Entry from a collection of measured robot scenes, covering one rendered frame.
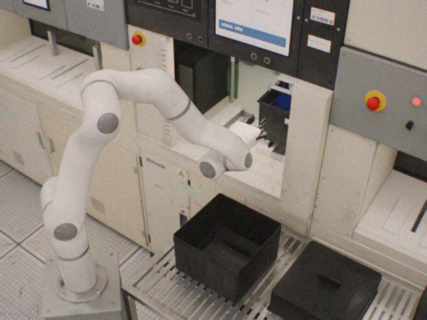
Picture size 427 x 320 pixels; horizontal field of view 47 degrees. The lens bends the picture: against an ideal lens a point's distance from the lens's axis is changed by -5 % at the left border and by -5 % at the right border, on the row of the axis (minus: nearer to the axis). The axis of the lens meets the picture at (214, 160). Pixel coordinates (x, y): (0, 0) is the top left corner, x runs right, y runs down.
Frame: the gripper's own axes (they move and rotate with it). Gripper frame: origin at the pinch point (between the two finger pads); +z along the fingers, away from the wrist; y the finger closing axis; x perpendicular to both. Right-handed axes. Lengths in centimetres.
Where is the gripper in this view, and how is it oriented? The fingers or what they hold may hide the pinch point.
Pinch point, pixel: (256, 122)
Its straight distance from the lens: 182.3
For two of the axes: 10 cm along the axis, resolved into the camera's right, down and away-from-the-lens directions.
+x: 0.1, -7.8, -6.3
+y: 8.4, 3.5, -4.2
